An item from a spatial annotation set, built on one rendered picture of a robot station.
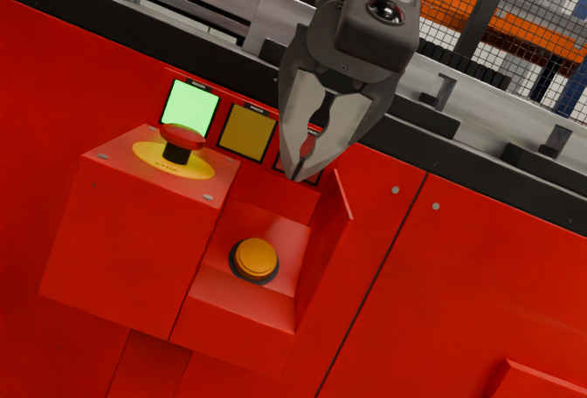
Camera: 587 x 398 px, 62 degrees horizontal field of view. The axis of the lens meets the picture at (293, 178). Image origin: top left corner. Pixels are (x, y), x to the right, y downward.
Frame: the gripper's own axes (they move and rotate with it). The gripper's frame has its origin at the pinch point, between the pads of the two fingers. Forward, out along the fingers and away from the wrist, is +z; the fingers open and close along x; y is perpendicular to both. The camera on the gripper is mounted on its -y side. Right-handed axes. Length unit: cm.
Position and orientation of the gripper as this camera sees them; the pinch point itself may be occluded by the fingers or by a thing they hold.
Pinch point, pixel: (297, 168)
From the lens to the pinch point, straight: 40.1
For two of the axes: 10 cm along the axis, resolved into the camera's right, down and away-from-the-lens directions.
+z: -3.8, 8.7, 3.2
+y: 0.4, -3.3, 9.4
